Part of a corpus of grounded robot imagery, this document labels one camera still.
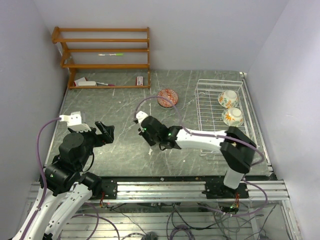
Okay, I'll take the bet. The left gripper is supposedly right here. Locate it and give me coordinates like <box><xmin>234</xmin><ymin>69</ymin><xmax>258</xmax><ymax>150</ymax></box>
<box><xmin>67</xmin><ymin>119</ymin><xmax>114</xmax><ymax>169</ymax></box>

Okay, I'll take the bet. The orange flower bowl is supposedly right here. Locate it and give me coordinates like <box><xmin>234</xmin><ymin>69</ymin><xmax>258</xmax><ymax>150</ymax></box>
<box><xmin>217</xmin><ymin>90</ymin><xmax>239</xmax><ymax>109</ymax></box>
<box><xmin>221</xmin><ymin>107</ymin><xmax>244</xmax><ymax>127</ymax></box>

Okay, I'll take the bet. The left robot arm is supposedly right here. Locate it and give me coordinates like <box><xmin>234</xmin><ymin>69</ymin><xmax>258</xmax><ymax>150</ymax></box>
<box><xmin>13</xmin><ymin>121</ymin><xmax>115</xmax><ymax>240</ymax></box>

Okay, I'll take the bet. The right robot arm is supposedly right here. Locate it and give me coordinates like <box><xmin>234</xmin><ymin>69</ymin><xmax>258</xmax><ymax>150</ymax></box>
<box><xmin>134</xmin><ymin>111</ymin><xmax>257</xmax><ymax>198</ymax></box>

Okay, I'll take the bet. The wooden shelf rack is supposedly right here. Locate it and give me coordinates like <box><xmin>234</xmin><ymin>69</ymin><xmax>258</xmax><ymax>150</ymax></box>
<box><xmin>51</xmin><ymin>26</ymin><xmax>151</xmax><ymax>89</ymax></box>

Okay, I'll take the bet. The pink white pen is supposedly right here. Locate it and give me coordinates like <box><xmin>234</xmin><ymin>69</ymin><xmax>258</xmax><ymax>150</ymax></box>
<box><xmin>96</xmin><ymin>82</ymin><xmax>115</xmax><ymax>87</ymax></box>

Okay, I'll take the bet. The red patterned bowl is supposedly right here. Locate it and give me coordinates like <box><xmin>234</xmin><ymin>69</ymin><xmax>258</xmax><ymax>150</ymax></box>
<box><xmin>157</xmin><ymin>88</ymin><xmax>179</xmax><ymax>109</ymax></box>

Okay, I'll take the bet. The small red white box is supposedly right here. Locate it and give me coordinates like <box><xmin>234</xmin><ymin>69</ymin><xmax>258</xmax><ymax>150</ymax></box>
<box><xmin>135</xmin><ymin>76</ymin><xmax>144</xmax><ymax>87</ymax></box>

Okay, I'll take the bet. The green white pen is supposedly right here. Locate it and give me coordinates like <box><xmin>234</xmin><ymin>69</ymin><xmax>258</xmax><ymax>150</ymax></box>
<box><xmin>98</xmin><ymin>53</ymin><xmax>124</xmax><ymax>57</ymax></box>

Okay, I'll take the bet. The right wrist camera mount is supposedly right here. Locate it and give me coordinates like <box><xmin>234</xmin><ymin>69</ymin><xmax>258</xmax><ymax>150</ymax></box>
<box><xmin>134</xmin><ymin>111</ymin><xmax>149</xmax><ymax>124</ymax></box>

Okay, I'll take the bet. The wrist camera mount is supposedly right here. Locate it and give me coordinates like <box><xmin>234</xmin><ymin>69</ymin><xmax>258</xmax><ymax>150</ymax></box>
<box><xmin>59</xmin><ymin>111</ymin><xmax>91</xmax><ymax>133</ymax></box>
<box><xmin>134</xmin><ymin>111</ymin><xmax>149</xmax><ymax>124</ymax></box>

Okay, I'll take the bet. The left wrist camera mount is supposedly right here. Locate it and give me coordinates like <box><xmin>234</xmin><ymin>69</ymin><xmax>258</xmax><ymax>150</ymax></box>
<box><xmin>59</xmin><ymin>111</ymin><xmax>91</xmax><ymax>133</ymax></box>

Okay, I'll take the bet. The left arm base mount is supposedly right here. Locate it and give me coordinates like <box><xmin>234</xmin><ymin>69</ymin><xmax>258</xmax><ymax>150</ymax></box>
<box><xmin>99</xmin><ymin>179</ymin><xmax>118</xmax><ymax>200</ymax></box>

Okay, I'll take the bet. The white wire dish rack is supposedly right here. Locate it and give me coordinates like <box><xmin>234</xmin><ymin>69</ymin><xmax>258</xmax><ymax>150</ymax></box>
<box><xmin>194</xmin><ymin>79</ymin><xmax>262</xmax><ymax>151</ymax></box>

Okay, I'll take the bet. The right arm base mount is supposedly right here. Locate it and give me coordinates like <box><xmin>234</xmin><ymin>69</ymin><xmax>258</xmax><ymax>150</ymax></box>
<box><xmin>201</xmin><ymin>175</ymin><xmax>249</xmax><ymax>199</ymax></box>

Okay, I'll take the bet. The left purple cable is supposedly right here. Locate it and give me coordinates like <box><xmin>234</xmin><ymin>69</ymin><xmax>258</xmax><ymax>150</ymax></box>
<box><xmin>14</xmin><ymin>118</ymin><xmax>66</xmax><ymax>240</ymax></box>

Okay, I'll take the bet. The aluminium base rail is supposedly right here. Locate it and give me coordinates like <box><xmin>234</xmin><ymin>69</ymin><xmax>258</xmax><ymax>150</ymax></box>
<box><xmin>27</xmin><ymin>180</ymin><xmax>291</xmax><ymax>203</ymax></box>

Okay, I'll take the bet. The cable bundle under table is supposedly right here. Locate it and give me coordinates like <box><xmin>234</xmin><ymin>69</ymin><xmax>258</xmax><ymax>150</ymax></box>
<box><xmin>62</xmin><ymin>199</ymin><xmax>281</xmax><ymax>240</ymax></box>

